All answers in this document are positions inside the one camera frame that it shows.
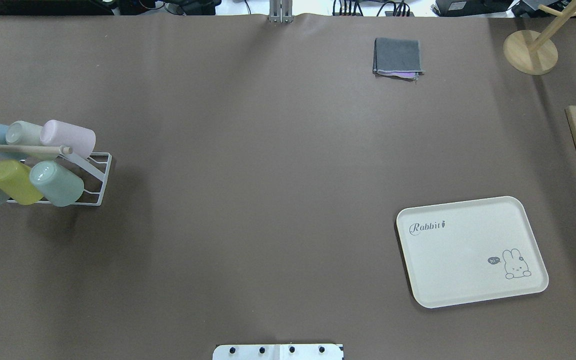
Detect white wire cup rack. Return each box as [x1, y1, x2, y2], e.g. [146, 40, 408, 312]
[0, 145, 113, 207]

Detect green cup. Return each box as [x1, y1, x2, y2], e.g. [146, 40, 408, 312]
[29, 161, 84, 207]

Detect yellow cup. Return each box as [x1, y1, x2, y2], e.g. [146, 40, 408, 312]
[0, 159, 44, 206]

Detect pink cup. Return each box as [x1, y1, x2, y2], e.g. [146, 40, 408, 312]
[39, 120, 96, 158]

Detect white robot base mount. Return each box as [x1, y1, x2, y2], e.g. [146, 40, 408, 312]
[212, 342, 345, 360]

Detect wooden mug tree stand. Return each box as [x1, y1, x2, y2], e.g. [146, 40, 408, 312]
[503, 0, 576, 76]

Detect cream rabbit tray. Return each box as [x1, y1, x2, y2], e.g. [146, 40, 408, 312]
[395, 196, 549, 309]

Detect aluminium frame post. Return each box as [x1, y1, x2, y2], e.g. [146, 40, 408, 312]
[268, 0, 294, 24]

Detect cream cup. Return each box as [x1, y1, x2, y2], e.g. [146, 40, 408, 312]
[6, 120, 43, 146]

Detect grey folded cloth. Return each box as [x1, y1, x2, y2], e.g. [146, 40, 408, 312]
[372, 37, 424, 80]

